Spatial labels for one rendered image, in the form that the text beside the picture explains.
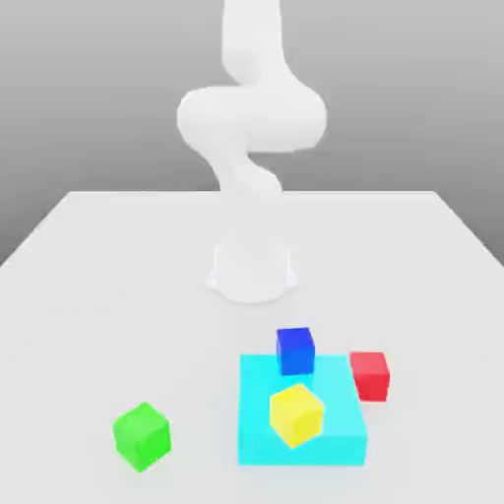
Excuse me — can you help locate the small blue cube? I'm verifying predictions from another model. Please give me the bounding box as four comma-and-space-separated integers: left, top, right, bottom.
276, 326, 316, 377

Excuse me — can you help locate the small yellow cube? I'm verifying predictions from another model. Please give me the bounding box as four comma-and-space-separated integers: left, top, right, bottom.
269, 382, 325, 450

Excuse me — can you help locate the small red cube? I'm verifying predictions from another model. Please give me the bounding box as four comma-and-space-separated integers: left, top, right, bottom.
348, 350, 392, 404

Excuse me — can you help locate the small green cube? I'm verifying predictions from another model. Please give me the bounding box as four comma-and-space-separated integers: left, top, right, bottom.
112, 401, 172, 473

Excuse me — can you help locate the large cyan box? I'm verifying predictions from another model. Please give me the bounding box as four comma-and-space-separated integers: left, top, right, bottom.
237, 353, 368, 467

